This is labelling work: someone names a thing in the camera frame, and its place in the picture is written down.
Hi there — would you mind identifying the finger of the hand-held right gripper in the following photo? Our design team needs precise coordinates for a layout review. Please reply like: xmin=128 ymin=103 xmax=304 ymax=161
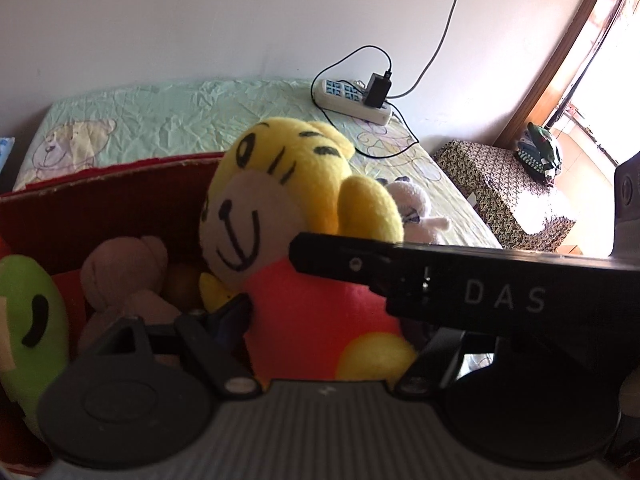
xmin=289 ymin=231 xmax=402 ymax=289

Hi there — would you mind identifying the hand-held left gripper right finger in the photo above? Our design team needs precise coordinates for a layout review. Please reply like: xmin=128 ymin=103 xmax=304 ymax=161
xmin=394 ymin=329 xmax=497 ymax=402

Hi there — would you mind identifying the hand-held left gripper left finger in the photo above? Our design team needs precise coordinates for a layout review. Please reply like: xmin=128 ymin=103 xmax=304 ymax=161
xmin=74 ymin=293 xmax=262 ymax=402

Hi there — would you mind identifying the yellow tiger plush toy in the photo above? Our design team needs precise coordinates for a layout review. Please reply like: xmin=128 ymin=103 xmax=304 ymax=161
xmin=199 ymin=116 xmax=418 ymax=381

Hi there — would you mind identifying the white bunny plush toy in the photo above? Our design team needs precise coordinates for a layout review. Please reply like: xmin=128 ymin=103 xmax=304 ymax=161
xmin=377 ymin=176 xmax=451 ymax=246

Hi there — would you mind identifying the brown plush toy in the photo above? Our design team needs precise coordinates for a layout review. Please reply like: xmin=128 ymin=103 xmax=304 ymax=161
xmin=77 ymin=235 xmax=183 ymax=356

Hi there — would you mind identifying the red cardboard box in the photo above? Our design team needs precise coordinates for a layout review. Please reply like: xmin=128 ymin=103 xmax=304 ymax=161
xmin=0 ymin=152 xmax=236 ymax=476

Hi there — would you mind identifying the green plush toy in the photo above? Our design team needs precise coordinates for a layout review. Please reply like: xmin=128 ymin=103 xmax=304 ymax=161
xmin=0 ymin=255 xmax=71 ymax=441

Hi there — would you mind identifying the patterned cloth-covered stool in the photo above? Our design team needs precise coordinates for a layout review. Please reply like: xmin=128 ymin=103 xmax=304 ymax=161
xmin=432 ymin=140 xmax=578 ymax=251

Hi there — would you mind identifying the dark green cloth bundle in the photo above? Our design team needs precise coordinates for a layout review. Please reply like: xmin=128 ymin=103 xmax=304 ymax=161
xmin=515 ymin=122 xmax=563 ymax=181

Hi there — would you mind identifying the white power strip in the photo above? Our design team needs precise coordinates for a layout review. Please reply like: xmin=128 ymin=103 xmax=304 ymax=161
xmin=312 ymin=78 xmax=393 ymax=126

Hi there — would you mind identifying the black charger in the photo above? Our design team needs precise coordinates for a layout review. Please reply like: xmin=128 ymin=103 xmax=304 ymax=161
xmin=362 ymin=72 xmax=393 ymax=109

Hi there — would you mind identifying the wooden door frame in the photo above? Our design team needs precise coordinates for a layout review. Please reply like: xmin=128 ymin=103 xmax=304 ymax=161
xmin=495 ymin=0 xmax=640 ymax=151

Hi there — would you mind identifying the white cable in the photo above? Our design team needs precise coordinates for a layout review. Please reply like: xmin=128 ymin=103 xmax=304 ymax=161
xmin=387 ymin=0 xmax=478 ymax=101

